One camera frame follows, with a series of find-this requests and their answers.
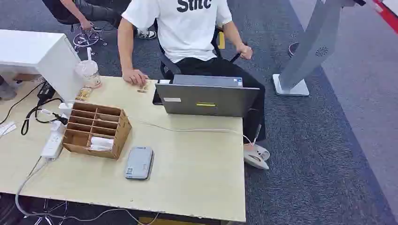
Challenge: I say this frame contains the grey power strip cable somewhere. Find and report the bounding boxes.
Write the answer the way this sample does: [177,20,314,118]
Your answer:
[15,157,159,225]

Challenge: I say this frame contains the person in white shirt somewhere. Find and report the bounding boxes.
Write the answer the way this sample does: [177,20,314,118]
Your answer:
[117,0,270,171]

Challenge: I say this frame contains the grey stand with white base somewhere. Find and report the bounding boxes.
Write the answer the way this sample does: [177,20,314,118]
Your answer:
[272,0,367,97]

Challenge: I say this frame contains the white paper slip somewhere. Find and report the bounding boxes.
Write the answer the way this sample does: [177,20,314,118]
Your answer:
[0,121,17,138]

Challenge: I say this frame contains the white cards in box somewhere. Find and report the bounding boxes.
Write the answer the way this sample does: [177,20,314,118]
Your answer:
[89,136,115,152]

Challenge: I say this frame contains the wooden card box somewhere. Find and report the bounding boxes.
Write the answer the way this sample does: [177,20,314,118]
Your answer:
[62,101,132,160]

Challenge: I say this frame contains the white desk cabinet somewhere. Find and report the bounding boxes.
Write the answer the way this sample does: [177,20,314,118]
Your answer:
[0,29,84,102]

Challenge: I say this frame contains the white power strip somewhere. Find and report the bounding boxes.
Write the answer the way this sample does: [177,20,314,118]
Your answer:
[40,116,67,161]

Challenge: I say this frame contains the grey laptop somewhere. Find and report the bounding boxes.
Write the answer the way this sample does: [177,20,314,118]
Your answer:
[154,74,260,118]

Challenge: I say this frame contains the person's white shoe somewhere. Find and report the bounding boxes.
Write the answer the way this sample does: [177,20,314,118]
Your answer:
[243,143,271,171]

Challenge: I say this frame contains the black cable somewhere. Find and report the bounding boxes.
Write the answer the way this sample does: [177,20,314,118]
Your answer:
[0,81,69,136]

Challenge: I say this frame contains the black phone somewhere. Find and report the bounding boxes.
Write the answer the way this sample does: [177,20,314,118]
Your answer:
[152,79,172,105]

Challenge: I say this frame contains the black power adapter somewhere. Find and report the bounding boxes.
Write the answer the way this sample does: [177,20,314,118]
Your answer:
[37,81,56,101]

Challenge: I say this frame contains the plastic drink cup with straw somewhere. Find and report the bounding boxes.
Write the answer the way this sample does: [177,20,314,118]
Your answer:
[74,47,102,90]

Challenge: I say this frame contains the black office chair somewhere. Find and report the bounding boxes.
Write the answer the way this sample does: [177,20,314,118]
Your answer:
[153,18,248,80]

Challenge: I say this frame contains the person in dark clothes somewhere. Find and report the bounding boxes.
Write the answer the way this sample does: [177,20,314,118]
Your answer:
[42,0,157,40]

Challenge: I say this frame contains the white plug adapter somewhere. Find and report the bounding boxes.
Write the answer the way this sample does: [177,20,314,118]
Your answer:
[58,100,75,119]

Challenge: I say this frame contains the chrome stool base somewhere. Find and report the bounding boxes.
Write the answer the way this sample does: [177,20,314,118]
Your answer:
[70,22,115,52]

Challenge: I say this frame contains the white cable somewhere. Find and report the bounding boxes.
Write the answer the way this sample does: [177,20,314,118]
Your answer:
[129,116,253,146]

